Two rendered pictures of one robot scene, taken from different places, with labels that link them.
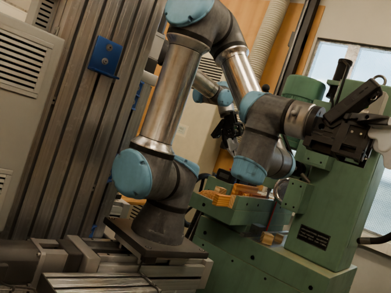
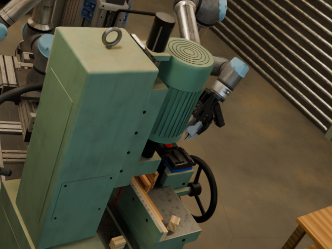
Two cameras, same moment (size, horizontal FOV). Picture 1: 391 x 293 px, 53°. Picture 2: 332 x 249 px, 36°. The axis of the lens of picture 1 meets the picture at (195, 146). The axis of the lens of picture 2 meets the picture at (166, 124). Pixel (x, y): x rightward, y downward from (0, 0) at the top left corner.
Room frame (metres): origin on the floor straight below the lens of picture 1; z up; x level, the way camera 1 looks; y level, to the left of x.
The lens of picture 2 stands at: (2.00, -1.78, 2.19)
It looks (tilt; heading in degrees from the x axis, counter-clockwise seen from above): 34 degrees down; 99
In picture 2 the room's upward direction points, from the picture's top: 23 degrees clockwise
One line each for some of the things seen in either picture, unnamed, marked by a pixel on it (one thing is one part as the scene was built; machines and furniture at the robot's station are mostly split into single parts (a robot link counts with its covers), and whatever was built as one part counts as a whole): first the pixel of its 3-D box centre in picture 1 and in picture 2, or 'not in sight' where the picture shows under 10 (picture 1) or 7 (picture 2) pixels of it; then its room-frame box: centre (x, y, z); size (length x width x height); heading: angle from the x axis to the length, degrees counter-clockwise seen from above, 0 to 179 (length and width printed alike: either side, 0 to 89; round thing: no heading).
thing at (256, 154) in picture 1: (256, 157); not in sight; (0.85, -0.13, 1.12); 0.11 x 0.08 x 0.11; 147
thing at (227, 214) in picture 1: (236, 206); (147, 180); (1.77, -0.26, 0.87); 0.61 x 0.30 x 0.06; 145
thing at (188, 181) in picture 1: (174, 178); (48, 52); (1.08, 0.03, 0.98); 0.13 x 0.12 x 0.14; 147
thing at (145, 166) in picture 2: (276, 183); (137, 163); (1.73, -0.39, 1.03); 0.14 x 0.07 x 0.09; 55
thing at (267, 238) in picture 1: (266, 238); not in sight; (1.54, -0.39, 0.82); 0.04 x 0.04 x 0.04; 4
